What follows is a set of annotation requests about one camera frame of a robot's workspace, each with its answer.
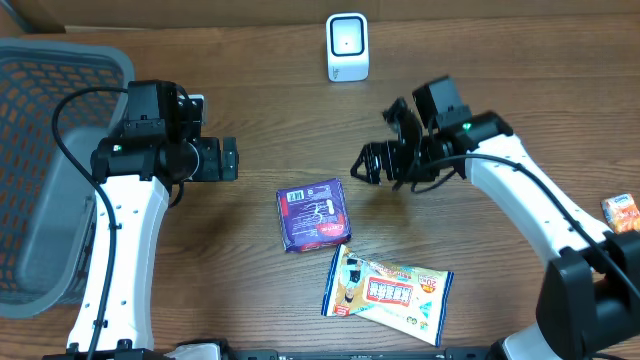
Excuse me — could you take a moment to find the red purple pad package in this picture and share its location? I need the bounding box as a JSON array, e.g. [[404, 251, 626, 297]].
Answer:
[[276, 178, 352, 253]]

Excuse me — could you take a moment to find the yellow snack bag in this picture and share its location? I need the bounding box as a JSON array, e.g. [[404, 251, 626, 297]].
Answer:
[[321, 245, 454, 347]]

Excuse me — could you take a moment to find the small orange tissue pack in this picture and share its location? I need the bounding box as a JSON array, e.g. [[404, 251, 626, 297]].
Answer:
[[601, 193, 640, 234]]

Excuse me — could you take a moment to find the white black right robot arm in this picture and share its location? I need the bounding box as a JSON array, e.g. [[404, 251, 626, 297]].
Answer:
[[350, 76, 639, 359]]

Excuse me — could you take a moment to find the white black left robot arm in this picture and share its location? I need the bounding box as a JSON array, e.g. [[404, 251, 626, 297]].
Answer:
[[51, 80, 239, 359]]

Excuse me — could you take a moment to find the white barcode scanner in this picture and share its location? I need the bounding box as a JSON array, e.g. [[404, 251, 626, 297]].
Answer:
[[325, 12, 370, 82]]

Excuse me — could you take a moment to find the grey plastic shopping basket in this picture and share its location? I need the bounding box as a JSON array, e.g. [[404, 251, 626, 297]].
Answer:
[[1, 38, 135, 319]]

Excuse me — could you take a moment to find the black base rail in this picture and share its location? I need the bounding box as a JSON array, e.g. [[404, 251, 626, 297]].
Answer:
[[173, 339, 490, 360]]

